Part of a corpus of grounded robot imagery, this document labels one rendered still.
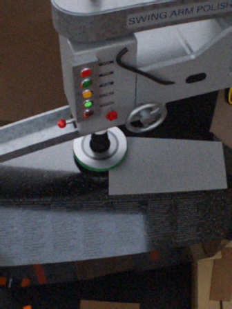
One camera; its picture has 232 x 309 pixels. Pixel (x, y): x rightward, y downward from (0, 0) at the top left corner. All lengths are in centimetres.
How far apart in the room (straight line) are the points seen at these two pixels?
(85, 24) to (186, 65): 45
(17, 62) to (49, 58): 23
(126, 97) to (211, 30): 38
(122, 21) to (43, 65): 214
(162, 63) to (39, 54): 204
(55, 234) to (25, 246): 15
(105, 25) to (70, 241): 99
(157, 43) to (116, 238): 82
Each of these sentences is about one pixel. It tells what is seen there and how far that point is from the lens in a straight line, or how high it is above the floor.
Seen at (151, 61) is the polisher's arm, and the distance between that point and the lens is 164.
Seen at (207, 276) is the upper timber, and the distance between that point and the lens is 251.
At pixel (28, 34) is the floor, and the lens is 377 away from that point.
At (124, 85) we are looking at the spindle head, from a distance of 163.
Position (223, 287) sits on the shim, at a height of 24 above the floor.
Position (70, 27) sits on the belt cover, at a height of 161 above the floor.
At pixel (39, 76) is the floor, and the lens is 345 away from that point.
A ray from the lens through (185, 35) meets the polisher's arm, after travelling 172.
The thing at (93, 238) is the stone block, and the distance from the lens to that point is 206.
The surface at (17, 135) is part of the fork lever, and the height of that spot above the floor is 102.
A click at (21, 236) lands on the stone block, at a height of 68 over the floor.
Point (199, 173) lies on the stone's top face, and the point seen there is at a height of 80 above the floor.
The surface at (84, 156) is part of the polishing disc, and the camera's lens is 203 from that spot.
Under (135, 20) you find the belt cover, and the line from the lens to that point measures 143.
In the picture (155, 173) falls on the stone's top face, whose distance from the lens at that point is 205.
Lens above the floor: 258
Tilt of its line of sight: 58 degrees down
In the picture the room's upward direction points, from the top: straight up
